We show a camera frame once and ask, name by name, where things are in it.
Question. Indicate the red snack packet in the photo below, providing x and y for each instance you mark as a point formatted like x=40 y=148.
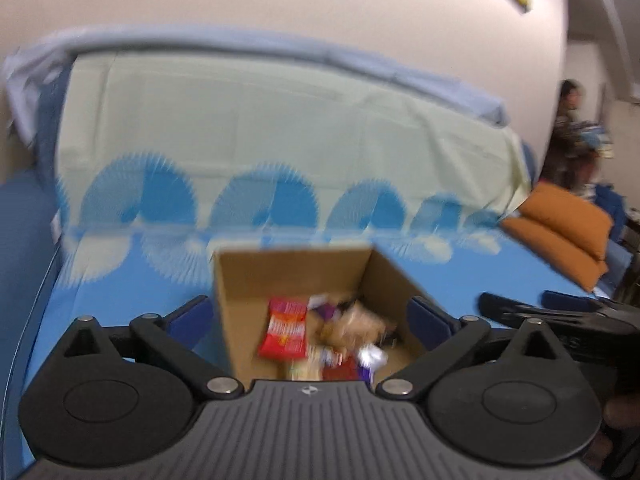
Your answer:
x=282 y=330

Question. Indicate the clear bag of fried sticks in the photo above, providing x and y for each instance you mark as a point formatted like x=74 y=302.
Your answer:
x=350 y=327

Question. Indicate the dark blue cloth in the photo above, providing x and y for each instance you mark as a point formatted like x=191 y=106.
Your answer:
x=610 y=210

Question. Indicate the white and green cracker packet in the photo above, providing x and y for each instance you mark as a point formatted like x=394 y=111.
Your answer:
x=310 y=362

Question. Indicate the orange cushion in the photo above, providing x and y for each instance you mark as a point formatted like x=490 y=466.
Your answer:
x=550 y=250
x=565 y=210

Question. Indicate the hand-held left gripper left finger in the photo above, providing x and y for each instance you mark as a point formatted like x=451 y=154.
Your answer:
x=190 y=320

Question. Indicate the person's right hand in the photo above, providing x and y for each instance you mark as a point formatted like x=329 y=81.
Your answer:
x=622 y=410

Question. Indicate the pale blue sheet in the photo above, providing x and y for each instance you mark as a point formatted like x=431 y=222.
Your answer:
x=300 y=55

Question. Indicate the purple candy packet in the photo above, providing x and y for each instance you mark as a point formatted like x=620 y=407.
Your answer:
x=370 y=360

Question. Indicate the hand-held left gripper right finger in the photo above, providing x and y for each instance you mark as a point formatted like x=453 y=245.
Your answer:
x=427 y=321

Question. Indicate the blue fan-print blanket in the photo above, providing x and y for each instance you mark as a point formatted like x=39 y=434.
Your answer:
x=300 y=125

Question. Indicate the blue fabric sofa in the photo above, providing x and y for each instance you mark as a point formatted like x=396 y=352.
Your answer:
x=25 y=220

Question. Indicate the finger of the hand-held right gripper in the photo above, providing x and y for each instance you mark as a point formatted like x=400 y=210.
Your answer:
x=495 y=307
x=567 y=300

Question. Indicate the cardboard box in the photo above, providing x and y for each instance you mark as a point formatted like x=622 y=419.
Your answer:
x=240 y=285

